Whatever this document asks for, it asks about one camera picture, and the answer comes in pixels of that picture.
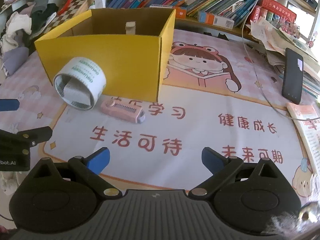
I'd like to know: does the white tape roll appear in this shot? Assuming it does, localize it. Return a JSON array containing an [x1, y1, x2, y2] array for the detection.
[[53, 57, 107, 111]]

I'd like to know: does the cartoon desk mat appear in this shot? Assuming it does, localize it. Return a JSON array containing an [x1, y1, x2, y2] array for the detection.
[[41, 28, 320, 201]]

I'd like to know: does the pile of clothes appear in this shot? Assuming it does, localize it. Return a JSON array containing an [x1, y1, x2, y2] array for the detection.
[[1, 0, 59, 77]]

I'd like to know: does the black smartphone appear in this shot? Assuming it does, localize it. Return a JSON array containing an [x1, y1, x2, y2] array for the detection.
[[281, 48, 304, 105]]

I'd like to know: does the yellow cardboard box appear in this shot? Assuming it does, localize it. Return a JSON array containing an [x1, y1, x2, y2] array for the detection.
[[35, 8, 176, 102]]

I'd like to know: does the wooden chess board box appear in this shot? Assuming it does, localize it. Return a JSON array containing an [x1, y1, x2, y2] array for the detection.
[[43, 0, 94, 34]]

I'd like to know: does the pile of papers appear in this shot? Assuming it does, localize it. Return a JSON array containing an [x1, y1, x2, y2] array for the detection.
[[246, 16, 320, 98]]

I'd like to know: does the beige wrist watch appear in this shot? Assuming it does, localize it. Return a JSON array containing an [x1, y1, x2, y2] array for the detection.
[[125, 21, 136, 35]]

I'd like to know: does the blue white medicine box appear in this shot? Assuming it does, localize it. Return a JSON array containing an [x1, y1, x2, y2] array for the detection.
[[197, 11, 234, 29]]

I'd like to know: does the orange white medicine box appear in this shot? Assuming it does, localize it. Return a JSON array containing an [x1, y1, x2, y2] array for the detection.
[[149, 4, 188, 20]]

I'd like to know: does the red book box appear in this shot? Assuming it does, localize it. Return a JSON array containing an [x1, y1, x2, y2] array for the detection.
[[258, 0, 297, 23]]

